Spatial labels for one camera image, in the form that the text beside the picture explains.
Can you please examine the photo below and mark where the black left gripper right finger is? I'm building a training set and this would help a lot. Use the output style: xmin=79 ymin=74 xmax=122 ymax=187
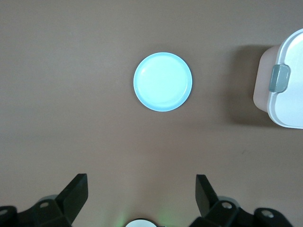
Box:
xmin=189 ymin=175 xmax=293 ymax=227

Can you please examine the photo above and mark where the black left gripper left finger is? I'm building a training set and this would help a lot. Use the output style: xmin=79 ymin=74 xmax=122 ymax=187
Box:
xmin=0 ymin=174 xmax=89 ymax=227

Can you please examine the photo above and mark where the white lidded plastic box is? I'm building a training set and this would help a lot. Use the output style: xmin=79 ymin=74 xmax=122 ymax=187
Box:
xmin=252 ymin=28 xmax=303 ymax=130

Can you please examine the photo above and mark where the grey box latch clip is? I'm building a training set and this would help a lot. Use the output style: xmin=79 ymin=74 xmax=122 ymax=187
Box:
xmin=268 ymin=64 xmax=291 ymax=93

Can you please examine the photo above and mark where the light blue round plate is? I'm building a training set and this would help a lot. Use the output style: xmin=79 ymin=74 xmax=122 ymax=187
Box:
xmin=133 ymin=52 xmax=193 ymax=112

